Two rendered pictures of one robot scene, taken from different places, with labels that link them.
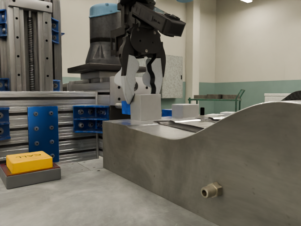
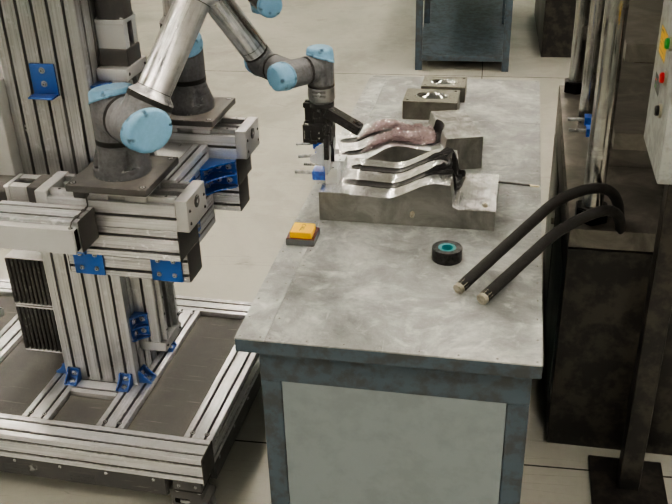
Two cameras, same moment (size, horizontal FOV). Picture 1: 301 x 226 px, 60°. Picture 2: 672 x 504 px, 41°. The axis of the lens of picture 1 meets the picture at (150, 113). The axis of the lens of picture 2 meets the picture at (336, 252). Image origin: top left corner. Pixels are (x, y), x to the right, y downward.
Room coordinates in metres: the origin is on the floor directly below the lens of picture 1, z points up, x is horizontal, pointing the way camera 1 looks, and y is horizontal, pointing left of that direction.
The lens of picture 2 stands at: (-1.28, 1.58, 1.95)
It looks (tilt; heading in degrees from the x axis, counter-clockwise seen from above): 29 degrees down; 319
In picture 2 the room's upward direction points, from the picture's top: 2 degrees counter-clockwise
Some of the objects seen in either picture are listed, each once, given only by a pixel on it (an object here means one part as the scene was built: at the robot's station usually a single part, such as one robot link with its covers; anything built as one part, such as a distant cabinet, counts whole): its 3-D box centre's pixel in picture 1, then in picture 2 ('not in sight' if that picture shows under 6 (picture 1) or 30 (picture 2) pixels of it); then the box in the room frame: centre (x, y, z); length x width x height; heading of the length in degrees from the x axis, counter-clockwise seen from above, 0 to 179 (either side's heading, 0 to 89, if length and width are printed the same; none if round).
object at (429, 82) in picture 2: not in sight; (444, 89); (0.96, -0.97, 0.83); 0.17 x 0.13 x 0.06; 37
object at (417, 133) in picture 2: not in sight; (397, 131); (0.64, -0.39, 0.90); 0.26 x 0.18 x 0.08; 54
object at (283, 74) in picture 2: not in sight; (286, 73); (0.56, 0.12, 1.23); 0.11 x 0.11 x 0.08; 86
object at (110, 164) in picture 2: not in sight; (120, 152); (0.71, 0.57, 1.09); 0.15 x 0.15 x 0.10
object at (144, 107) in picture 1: (132, 106); (317, 172); (0.55, 0.04, 0.91); 0.13 x 0.05 x 0.05; 37
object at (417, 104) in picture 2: not in sight; (431, 104); (0.86, -0.80, 0.84); 0.20 x 0.15 x 0.07; 37
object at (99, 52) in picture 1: (105, 54); (188, 91); (1.00, 0.17, 1.09); 0.15 x 0.15 x 0.10
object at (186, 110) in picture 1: (171, 115); (324, 165); (0.62, -0.05, 0.89); 0.13 x 0.05 x 0.05; 37
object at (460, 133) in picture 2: not in sight; (398, 142); (0.65, -0.40, 0.86); 0.50 x 0.26 x 0.11; 54
